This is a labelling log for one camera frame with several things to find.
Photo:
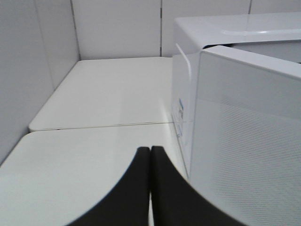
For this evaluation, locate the white microwave oven body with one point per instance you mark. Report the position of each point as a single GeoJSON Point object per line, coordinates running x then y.
{"type": "Point", "coordinates": [272, 34]}

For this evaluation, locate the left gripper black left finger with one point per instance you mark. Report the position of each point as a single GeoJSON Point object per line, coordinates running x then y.
{"type": "Point", "coordinates": [127, 203]}

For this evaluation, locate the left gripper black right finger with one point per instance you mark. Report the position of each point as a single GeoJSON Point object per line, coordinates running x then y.
{"type": "Point", "coordinates": [174, 201]}

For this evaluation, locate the white microwave door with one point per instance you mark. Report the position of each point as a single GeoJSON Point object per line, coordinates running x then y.
{"type": "Point", "coordinates": [246, 152]}

